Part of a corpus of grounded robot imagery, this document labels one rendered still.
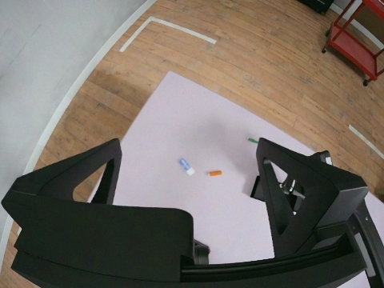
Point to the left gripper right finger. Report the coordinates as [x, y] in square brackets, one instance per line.
[332, 195]

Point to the white and blue eraser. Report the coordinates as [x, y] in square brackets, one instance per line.
[186, 166]

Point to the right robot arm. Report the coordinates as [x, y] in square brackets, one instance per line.
[366, 235]

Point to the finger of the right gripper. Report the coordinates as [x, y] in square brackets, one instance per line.
[287, 189]

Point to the black bin rack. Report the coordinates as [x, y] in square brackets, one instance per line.
[257, 193]

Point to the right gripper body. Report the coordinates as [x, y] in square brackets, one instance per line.
[298, 189]

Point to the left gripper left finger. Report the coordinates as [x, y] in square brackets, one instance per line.
[59, 179]

